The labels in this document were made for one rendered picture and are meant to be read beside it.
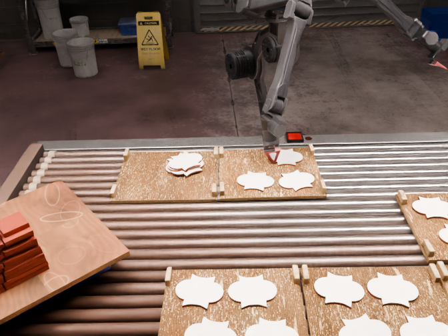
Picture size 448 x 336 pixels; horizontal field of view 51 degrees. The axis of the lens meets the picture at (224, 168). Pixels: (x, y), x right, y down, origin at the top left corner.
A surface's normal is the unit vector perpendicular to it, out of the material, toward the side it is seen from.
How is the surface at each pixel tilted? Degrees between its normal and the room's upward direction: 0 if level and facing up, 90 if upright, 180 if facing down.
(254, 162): 0
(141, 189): 0
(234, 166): 0
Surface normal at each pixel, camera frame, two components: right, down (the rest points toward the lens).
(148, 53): -0.03, 0.37
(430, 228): -0.03, -0.83
